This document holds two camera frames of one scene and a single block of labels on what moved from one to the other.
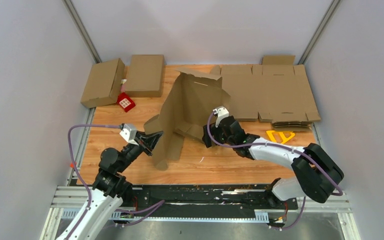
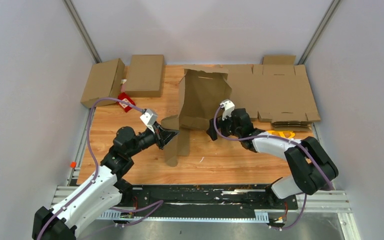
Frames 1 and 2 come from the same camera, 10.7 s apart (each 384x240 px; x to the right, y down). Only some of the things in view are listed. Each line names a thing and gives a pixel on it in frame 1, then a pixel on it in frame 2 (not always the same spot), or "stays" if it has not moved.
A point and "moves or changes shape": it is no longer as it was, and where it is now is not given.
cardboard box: [189, 107] moves or changes shape
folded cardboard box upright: [146, 76] stays
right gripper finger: [206, 138] to [212, 131]
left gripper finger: [149, 140] to [164, 135]
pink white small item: [122, 87] stays
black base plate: [204, 198] stays
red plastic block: [125, 102] stays
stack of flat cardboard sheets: [278, 87] stays
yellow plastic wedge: [284, 136] stays
